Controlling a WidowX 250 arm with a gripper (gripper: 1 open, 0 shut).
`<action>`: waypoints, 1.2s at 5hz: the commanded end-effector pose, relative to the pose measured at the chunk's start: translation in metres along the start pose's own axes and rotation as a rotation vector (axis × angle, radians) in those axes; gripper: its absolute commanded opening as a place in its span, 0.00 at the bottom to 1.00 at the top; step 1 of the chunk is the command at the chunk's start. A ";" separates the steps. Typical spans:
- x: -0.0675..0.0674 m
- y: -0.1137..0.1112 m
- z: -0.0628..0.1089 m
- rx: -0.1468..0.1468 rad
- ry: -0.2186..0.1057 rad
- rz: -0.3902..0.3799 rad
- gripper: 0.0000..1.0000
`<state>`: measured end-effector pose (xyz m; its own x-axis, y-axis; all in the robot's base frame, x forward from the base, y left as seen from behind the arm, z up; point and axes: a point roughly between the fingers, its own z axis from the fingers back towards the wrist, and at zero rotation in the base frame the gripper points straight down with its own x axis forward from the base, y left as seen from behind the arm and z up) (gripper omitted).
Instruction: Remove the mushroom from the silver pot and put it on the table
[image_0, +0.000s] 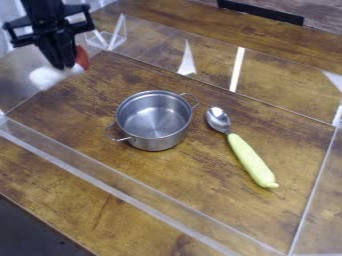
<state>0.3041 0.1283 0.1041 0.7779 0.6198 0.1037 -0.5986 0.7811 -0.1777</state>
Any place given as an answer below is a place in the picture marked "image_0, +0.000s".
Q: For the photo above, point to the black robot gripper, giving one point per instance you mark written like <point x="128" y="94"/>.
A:
<point x="50" y="25"/>

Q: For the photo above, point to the red and white toy mushroom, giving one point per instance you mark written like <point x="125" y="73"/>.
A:
<point x="46" y="76"/>

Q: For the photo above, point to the small silver pot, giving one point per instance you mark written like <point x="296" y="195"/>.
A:
<point x="154" y="118"/>

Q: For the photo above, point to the black bar on table edge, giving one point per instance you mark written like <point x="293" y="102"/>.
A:
<point x="262" y="12"/>

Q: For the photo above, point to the spoon with yellow handle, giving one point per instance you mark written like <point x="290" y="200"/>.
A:
<point x="253" y="163"/>

